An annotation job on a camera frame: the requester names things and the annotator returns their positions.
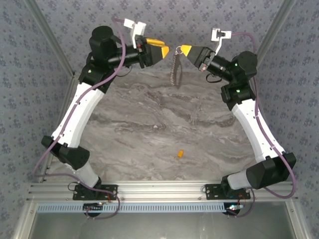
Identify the silver keyring with chain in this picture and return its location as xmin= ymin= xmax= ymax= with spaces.
xmin=170 ymin=45 xmax=184 ymax=90

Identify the yellow capped key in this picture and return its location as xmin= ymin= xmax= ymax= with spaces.
xmin=170 ymin=148 xmax=185 ymax=162

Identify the grey metal panel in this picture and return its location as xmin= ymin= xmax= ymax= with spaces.
xmin=29 ymin=211 xmax=297 ymax=239

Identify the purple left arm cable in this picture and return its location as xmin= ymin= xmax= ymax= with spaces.
xmin=32 ymin=17 xmax=125 ymax=221

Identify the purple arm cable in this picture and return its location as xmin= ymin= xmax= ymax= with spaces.
xmin=32 ymin=17 xmax=125 ymax=221
xmin=228 ymin=31 xmax=299 ymax=219

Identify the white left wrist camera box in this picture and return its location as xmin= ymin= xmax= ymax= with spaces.
xmin=124 ymin=18 xmax=147 ymax=49

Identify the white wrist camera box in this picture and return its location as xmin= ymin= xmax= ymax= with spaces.
xmin=211 ymin=28 xmax=232 ymax=57
xmin=124 ymin=18 xmax=147 ymax=49

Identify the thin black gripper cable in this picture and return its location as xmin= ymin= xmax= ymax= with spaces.
xmin=205 ymin=73 xmax=221 ymax=85

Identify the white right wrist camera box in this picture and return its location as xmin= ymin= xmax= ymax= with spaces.
xmin=211 ymin=28 xmax=232 ymax=57

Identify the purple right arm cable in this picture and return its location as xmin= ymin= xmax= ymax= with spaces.
xmin=228 ymin=31 xmax=299 ymax=219

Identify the aluminium corner post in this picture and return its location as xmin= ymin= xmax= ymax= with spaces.
xmin=254 ymin=0 xmax=298 ymax=60
xmin=24 ymin=0 xmax=76 ymax=79

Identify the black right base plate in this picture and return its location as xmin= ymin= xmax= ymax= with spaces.
xmin=204 ymin=183 xmax=251 ymax=201

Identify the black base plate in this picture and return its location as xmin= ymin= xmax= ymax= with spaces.
xmin=204 ymin=183 xmax=251 ymax=201
xmin=73 ymin=184 xmax=118 ymax=201

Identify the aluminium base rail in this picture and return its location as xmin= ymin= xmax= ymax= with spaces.
xmin=26 ymin=181 xmax=299 ymax=202

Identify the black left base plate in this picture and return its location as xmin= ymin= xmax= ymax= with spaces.
xmin=73 ymin=184 xmax=118 ymax=201

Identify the grey slotted cable duct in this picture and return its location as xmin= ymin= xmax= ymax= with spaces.
xmin=36 ymin=202 xmax=226 ymax=214

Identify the aluminium lower frame bar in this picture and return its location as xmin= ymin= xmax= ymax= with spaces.
xmin=12 ymin=201 xmax=38 ymax=239
xmin=285 ymin=201 xmax=310 ymax=239

